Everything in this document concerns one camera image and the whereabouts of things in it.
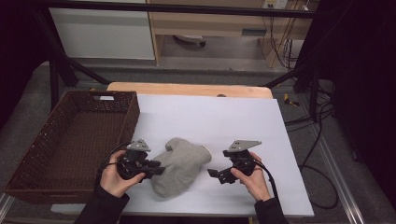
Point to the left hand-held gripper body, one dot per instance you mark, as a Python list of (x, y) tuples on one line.
[(137, 145)]

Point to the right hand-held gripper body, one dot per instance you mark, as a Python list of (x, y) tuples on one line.
[(241, 145)]

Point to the grey shorts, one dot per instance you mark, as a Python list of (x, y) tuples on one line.
[(180, 168)]

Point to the brown wicker basket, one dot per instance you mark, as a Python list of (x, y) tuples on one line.
[(71, 149)]

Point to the person's right hand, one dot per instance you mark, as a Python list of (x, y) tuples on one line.
[(255, 185)]

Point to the person's left hand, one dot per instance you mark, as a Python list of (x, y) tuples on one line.
[(113, 183)]

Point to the yellow and black clamp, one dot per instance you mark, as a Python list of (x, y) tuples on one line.
[(287, 99)]

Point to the light wooden table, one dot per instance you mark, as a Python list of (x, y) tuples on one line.
[(186, 89)]

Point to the black metal stand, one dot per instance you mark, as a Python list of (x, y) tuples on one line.
[(54, 81), (313, 93)]

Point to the white cabinet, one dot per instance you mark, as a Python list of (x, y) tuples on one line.
[(102, 34)]

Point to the grey chair base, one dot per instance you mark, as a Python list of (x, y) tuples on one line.
[(190, 38)]

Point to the light wooden desk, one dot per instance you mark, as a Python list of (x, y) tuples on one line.
[(202, 26)]

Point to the black curtain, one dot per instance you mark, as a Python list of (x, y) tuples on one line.
[(15, 46), (364, 77)]

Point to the black metal crossbar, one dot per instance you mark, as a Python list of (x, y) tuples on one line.
[(186, 10)]

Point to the white power strip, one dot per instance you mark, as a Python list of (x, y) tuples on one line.
[(274, 3)]

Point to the aluminium rail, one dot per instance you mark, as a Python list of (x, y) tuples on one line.
[(4, 203), (339, 183)]

